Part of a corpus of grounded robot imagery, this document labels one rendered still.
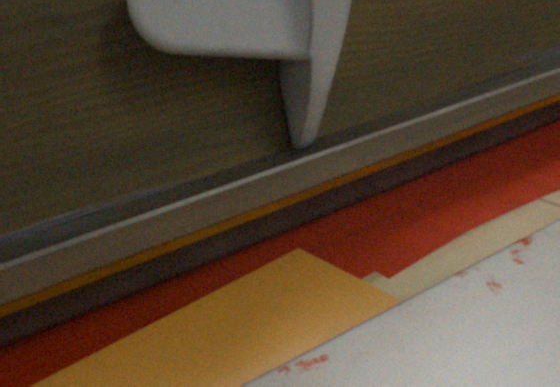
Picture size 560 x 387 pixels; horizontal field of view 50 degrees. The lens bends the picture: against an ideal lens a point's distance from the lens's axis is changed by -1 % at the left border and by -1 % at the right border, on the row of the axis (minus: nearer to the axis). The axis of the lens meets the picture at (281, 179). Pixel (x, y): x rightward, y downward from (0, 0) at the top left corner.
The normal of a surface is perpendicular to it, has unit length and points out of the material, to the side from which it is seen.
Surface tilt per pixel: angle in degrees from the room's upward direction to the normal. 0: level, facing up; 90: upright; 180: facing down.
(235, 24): 84
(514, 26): 88
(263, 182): 88
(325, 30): 104
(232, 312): 0
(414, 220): 0
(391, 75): 88
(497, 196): 0
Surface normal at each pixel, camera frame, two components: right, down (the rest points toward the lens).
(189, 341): -0.12, -0.91
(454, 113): 0.52, 0.24
